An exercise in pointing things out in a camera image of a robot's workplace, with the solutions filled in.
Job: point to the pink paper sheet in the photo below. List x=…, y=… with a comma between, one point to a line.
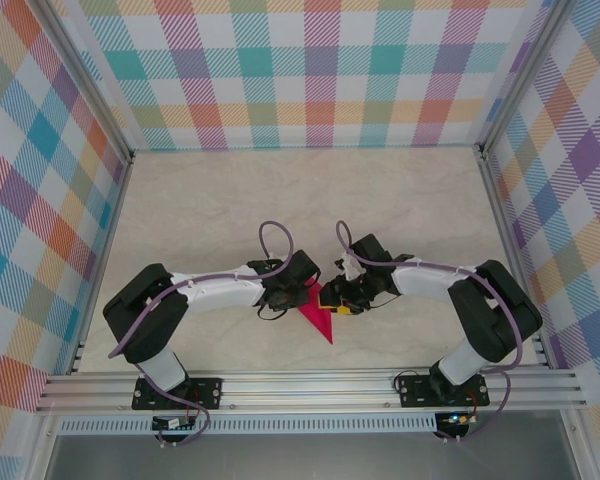
x=320, y=320

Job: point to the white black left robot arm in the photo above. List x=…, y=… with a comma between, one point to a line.
x=220, y=290

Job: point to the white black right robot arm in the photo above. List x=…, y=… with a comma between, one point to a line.
x=420, y=277

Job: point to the right circuit board with LED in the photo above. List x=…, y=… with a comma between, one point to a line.
x=457, y=419

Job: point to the grey metal plate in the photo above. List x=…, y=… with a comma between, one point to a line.
x=305, y=457

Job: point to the left circuit board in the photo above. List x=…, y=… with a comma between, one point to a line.
x=177, y=424

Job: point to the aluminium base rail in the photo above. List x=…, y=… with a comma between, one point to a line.
x=305, y=392

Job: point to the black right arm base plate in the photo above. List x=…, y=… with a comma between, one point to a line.
x=412, y=390

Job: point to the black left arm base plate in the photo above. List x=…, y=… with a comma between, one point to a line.
x=205, y=392

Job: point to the aluminium side rail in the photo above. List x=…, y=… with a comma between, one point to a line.
x=510, y=250
x=107, y=250

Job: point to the aluminium frame post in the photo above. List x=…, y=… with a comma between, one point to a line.
x=522, y=85
x=87, y=85

